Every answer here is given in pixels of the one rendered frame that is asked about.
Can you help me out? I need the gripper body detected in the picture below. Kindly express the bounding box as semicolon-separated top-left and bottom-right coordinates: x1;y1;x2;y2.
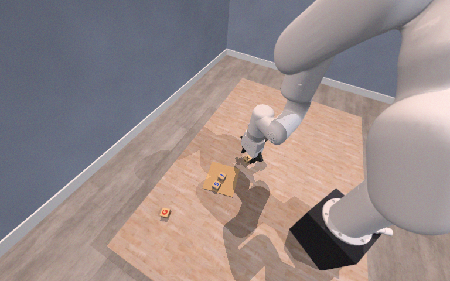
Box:
241;129;265;159

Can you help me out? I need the tan letter block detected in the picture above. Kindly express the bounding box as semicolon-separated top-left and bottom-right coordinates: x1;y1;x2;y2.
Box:
243;155;251;164
160;208;171;218
217;172;226;182
212;180;221;191

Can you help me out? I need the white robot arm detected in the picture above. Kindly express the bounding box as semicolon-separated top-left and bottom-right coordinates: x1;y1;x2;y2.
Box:
247;0;450;245

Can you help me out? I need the tan flat mat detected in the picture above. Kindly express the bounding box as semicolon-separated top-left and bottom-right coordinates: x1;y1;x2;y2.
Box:
203;162;240;197

